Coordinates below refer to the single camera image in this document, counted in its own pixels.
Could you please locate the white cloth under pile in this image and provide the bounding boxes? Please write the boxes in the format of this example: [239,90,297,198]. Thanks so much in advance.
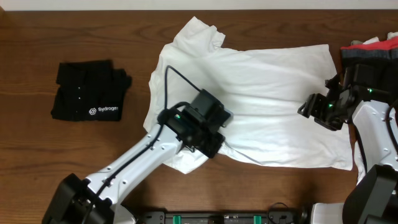
[350,32,398,45]

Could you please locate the white t-shirt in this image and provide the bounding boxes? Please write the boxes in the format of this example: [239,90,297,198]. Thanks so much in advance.
[144,17,353,170]

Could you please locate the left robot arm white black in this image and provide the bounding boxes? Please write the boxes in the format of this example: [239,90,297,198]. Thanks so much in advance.
[42,102,233,223]

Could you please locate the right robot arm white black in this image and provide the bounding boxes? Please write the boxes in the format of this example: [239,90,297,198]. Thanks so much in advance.
[298,86,397,223]

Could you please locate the folded black shirt with logo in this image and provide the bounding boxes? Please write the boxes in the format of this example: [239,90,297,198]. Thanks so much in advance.
[51,60,132,121]

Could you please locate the black garment with red band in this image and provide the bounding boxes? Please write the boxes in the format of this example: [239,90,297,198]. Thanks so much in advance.
[340,36,397,105]

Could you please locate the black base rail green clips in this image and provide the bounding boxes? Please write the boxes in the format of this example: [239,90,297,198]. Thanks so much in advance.
[137,202,310,224]

